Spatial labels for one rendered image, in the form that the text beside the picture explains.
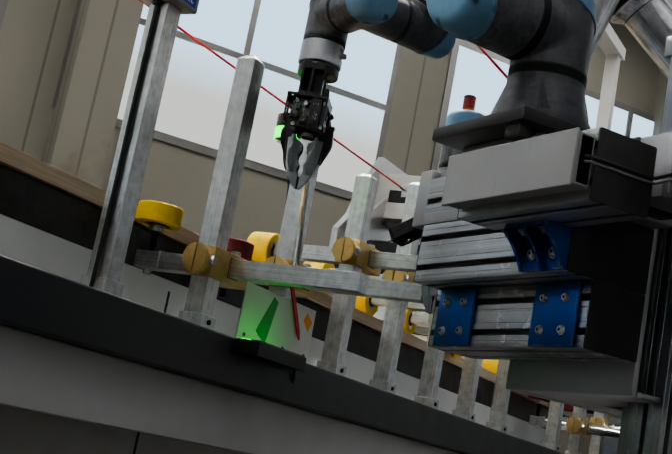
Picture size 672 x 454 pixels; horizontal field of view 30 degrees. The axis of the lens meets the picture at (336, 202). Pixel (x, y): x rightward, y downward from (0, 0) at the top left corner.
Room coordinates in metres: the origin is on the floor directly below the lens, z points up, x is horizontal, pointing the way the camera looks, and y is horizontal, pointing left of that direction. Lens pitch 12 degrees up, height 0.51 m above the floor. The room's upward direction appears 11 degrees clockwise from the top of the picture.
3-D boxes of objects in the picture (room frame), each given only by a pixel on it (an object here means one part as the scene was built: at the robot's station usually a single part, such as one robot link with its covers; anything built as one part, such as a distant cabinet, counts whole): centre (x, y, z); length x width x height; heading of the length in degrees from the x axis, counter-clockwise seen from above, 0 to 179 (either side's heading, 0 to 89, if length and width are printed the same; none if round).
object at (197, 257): (2.06, 0.18, 0.81); 0.14 x 0.06 x 0.05; 151
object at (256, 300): (2.23, 0.06, 0.75); 0.26 x 0.01 x 0.10; 151
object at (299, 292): (2.29, 0.06, 0.84); 0.14 x 0.06 x 0.05; 151
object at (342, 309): (2.48, -0.05, 0.87); 0.04 x 0.04 x 0.48; 61
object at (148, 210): (2.15, 0.30, 0.85); 0.08 x 0.08 x 0.11
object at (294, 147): (2.07, 0.09, 1.01); 0.06 x 0.03 x 0.09; 172
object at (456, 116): (2.16, -0.21, 1.12); 0.09 x 0.08 x 0.11; 86
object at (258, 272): (2.06, 0.12, 0.81); 0.44 x 0.03 x 0.04; 61
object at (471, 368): (3.14, -0.41, 0.90); 0.04 x 0.04 x 0.48; 61
